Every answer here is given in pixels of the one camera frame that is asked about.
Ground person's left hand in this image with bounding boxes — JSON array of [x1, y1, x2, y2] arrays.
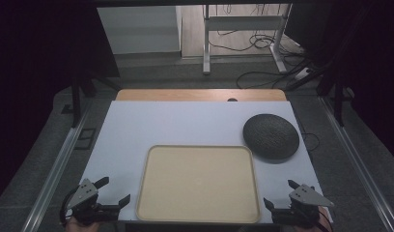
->
[[65, 216, 101, 232]]

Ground white board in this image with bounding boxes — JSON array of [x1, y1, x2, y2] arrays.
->
[[78, 100, 334, 224]]

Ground black metal stand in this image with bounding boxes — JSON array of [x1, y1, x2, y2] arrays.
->
[[317, 76, 348, 128], [70, 75, 122, 129]]

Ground dark curtain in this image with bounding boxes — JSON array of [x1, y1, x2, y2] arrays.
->
[[285, 0, 394, 162], [0, 0, 121, 207]]

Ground black floor cables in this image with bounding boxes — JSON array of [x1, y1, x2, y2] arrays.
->
[[207, 29, 312, 90]]

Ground beige rectangular tray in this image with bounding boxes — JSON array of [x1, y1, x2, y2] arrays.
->
[[135, 144, 262, 224]]

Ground white cabinet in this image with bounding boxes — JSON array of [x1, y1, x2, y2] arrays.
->
[[97, 6, 183, 55]]

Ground white desk frame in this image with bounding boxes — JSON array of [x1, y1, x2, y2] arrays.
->
[[203, 3, 294, 75]]

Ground black floor plate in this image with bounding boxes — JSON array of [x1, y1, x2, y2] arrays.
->
[[73, 128, 97, 151]]

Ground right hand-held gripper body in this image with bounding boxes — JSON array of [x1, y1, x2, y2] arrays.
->
[[271, 183, 335, 228]]

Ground white power strip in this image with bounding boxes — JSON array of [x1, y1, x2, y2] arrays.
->
[[295, 67, 313, 81]]

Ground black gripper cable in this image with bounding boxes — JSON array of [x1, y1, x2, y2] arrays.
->
[[59, 185, 81, 226]]

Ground wooden table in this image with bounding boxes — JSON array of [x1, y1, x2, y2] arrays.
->
[[116, 89, 288, 102]]

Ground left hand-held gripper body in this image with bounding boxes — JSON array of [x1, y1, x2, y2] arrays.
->
[[65, 178, 121, 226]]

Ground aluminium rail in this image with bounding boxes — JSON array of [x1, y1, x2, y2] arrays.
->
[[30, 105, 94, 232], [319, 96, 394, 232]]

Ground dark grey round woven plate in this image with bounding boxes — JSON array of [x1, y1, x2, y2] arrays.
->
[[242, 113, 300, 161]]

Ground person's right hand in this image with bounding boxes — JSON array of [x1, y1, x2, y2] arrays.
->
[[281, 207, 332, 232]]

